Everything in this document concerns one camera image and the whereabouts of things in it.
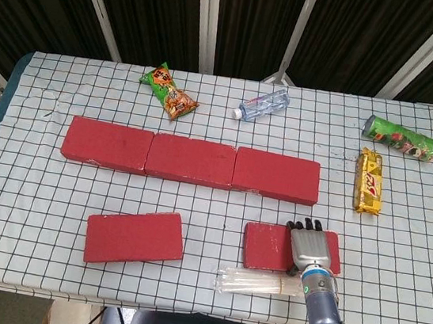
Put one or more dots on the yellow biscuit pack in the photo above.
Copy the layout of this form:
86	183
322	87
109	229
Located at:
369	182

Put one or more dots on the green snack bag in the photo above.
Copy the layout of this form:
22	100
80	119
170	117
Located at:
171	94

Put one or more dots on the yellow rubber band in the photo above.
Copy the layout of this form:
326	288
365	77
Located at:
282	286

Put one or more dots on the white table leg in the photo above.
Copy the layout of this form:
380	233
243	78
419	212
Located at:
208	21

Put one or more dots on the wrapped bundle of white straws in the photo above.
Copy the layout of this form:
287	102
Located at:
252	283

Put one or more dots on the clear plastic water bottle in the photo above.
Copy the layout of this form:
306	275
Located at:
264	104

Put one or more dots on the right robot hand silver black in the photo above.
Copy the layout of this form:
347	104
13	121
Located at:
311	246

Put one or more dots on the brown cardboard box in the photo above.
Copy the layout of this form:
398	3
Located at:
68	318

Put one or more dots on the green chips can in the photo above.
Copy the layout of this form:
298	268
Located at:
401	138

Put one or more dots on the white black checkered tablecloth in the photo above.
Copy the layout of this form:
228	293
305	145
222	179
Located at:
203	204

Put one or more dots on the red foam brick white scuffs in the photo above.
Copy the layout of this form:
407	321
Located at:
267	246

